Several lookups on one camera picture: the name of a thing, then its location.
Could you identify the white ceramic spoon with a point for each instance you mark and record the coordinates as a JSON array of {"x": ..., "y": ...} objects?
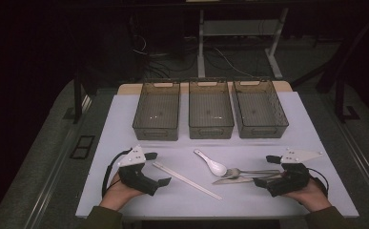
[{"x": 217, "y": 168}]

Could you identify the white metal stand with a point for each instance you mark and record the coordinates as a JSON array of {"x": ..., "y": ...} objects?
[{"x": 201, "y": 47}]

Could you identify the person's left hand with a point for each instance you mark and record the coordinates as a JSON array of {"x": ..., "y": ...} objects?
[{"x": 115, "y": 194}]

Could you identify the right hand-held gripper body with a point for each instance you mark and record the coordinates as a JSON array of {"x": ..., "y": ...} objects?
[{"x": 291, "y": 181}]

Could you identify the person's right hand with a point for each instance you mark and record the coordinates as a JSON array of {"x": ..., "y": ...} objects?
[{"x": 312, "y": 197}]

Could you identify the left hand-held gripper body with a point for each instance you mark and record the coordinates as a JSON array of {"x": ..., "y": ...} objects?
[{"x": 136, "y": 179}]

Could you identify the metal fork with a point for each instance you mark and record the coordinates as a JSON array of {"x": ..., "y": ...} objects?
[{"x": 252, "y": 172}]

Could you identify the black metal post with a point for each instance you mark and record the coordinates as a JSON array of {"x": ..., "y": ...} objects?
[
  {"x": 340, "y": 98},
  {"x": 77, "y": 95}
]

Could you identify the transparent grey plastic bin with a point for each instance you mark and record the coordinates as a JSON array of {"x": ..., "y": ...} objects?
[
  {"x": 156, "y": 111},
  {"x": 210, "y": 109},
  {"x": 260, "y": 109}
]

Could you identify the metal serrated knife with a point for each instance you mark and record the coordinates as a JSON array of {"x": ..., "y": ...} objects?
[{"x": 233, "y": 180}]

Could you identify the white chopstick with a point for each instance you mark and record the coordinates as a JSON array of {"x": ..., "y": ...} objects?
[
  {"x": 188, "y": 180},
  {"x": 185, "y": 181}
]

